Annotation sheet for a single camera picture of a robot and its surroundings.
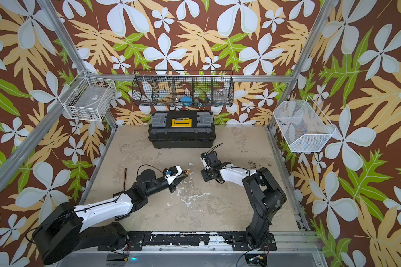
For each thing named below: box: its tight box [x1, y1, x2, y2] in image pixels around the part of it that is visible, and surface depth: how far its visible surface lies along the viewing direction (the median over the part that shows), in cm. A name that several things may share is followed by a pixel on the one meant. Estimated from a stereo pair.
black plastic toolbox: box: [148, 110, 217, 149], surface depth 100 cm
